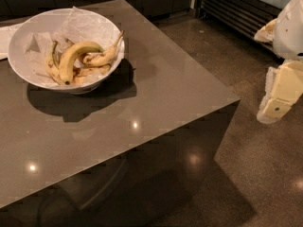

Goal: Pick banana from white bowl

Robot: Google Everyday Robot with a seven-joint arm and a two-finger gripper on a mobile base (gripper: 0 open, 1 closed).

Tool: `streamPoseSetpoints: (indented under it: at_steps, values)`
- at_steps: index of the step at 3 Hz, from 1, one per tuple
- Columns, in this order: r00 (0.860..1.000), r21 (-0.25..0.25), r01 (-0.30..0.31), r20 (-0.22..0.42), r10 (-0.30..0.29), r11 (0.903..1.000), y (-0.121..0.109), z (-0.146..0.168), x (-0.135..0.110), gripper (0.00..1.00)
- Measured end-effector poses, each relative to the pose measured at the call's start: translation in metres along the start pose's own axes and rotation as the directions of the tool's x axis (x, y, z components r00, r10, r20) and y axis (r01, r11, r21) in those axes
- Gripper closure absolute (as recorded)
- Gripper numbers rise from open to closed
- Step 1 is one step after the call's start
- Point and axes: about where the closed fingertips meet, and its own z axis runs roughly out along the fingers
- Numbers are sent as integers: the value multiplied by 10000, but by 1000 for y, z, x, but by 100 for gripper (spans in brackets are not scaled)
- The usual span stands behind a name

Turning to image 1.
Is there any spotted banana right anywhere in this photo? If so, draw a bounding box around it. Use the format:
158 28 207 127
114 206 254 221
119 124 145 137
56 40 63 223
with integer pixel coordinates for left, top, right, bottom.
80 31 124 67

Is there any large yellow banana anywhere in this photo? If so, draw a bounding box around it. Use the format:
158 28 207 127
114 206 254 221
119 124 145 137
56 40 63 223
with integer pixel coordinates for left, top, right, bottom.
59 41 103 85

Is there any white ceramic bowl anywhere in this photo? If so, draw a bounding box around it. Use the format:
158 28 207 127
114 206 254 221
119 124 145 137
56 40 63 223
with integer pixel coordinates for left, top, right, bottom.
7 8 126 96

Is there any spotted banana bottom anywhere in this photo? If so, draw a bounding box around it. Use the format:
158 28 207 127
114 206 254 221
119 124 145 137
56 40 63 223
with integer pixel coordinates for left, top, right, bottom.
73 64 111 85

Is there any white napkin on table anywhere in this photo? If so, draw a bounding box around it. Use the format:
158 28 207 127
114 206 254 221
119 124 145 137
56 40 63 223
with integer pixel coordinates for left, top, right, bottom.
0 23 22 60

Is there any spotted banana left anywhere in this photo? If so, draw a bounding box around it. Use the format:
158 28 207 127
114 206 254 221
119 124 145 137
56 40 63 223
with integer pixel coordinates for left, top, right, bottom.
45 41 63 85

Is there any dark refrigerator with vent grille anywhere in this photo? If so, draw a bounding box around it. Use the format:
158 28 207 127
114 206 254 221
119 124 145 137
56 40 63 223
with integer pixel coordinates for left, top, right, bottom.
198 0 281 39

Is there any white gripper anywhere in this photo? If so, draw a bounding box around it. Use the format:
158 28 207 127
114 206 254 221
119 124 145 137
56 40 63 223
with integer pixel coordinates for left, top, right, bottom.
254 0 303 124

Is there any white paper bowl liner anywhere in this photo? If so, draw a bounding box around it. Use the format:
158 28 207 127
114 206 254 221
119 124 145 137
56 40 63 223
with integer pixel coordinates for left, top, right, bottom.
24 6 124 89

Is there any spotted banana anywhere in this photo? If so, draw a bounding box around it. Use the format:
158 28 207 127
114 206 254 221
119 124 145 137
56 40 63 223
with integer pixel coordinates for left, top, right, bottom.
45 41 63 85
73 64 111 85
80 31 124 67

